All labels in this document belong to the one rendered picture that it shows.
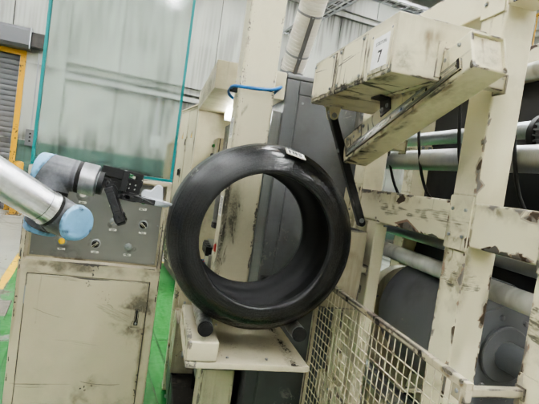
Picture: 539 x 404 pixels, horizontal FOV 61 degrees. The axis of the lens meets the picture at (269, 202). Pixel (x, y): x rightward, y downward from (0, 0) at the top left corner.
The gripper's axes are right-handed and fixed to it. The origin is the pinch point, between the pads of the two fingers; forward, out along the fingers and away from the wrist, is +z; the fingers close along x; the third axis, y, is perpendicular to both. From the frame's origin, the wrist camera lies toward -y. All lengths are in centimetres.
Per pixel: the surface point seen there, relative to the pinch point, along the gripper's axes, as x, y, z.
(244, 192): 25.9, 9.1, 26.1
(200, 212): -11.7, 1.4, 8.8
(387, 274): 44, -10, 101
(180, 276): -8.7, -17.7, 8.1
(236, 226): 25.9, -3.5, 26.4
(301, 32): 69, 86, 41
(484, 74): -46, 50, 59
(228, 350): -1.5, -38.7, 29.0
